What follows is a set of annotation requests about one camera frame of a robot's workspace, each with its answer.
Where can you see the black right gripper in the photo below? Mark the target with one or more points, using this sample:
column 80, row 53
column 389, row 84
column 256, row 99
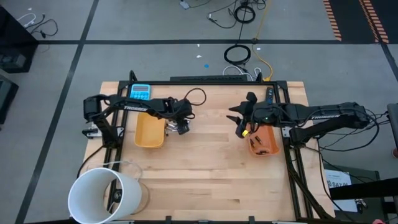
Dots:
column 264, row 115

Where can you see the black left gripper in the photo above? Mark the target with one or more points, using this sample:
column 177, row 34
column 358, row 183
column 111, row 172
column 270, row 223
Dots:
column 182, row 109

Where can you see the black copper AA battery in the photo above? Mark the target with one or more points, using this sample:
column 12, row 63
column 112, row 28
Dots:
column 168, row 127
column 172, row 125
column 173, row 130

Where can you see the black copper AAA battery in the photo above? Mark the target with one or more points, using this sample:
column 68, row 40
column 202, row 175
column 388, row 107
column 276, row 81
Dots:
column 258, row 139
column 262, row 152
column 252, row 143

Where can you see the yellow plastic bin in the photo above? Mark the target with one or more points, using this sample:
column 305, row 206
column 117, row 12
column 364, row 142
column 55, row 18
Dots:
column 149, row 133

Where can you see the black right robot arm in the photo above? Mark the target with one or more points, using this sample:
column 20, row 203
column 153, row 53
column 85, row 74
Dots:
column 326, row 113

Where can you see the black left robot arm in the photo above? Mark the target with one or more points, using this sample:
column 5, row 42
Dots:
column 155, row 104

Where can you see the black remote control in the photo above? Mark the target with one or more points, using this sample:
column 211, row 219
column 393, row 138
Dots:
column 270, row 95

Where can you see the black power strip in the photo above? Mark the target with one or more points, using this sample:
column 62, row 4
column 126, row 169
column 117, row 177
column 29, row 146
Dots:
column 208, row 78

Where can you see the orange plastic bin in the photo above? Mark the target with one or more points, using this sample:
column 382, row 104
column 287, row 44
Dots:
column 270, row 143

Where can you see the blue calculator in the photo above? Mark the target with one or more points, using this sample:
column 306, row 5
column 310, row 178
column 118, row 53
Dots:
column 140, row 90

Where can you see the black and silver clamp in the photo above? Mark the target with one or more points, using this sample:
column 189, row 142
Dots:
column 90, row 133

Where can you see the white cylinder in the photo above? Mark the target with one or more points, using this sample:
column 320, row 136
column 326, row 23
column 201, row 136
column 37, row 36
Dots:
column 127, row 189

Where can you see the grey power adapter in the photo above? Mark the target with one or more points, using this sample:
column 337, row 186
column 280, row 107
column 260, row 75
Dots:
column 184, row 4

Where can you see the white paper label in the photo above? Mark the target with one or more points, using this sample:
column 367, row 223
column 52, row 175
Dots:
column 337, row 177

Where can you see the orange black hazard tape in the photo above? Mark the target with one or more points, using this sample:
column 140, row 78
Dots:
column 374, row 21
column 332, row 21

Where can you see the dark green box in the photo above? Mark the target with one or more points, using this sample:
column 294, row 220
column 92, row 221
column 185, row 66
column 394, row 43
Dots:
column 363, row 172

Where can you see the black floor mat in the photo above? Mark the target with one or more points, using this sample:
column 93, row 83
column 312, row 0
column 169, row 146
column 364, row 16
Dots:
column 351, row 18

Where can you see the black bar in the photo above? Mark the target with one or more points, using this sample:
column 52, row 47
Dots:
column 367, row 189

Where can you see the metal keys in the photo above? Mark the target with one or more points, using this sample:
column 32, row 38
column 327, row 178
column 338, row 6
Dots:
column 360, row 205

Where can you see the grey panel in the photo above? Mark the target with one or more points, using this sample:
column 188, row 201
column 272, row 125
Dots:
column 393, row 124

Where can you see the black cabinet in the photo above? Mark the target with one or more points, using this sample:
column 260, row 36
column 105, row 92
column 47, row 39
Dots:
column 12, row 37

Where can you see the black metal frame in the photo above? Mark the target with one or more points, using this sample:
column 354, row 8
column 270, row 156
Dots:
column 217, row 83

